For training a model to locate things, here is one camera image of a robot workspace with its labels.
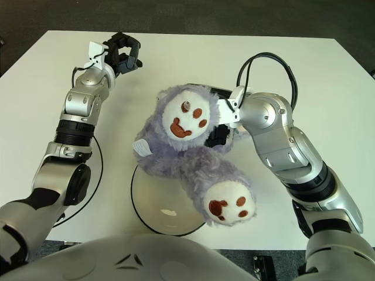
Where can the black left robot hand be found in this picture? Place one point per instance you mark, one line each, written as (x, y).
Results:
(117, 58)

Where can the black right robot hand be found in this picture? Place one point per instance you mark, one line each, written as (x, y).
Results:
(221, 136)

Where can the purple plush bunny doll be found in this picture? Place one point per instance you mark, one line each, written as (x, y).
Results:
(181, 164)

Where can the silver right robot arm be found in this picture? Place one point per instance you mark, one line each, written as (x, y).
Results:
(269, 114)

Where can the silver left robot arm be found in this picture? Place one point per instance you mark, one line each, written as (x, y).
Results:
(82, 99)

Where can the white plate with black rim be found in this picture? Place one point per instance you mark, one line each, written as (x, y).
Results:
(158, 205)

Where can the grey robot torso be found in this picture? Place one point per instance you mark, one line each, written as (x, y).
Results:
(146, 257)

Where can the white floor item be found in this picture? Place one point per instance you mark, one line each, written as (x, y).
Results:
(372, 74)

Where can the black metal bracket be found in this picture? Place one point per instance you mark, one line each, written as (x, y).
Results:
(263, 267)

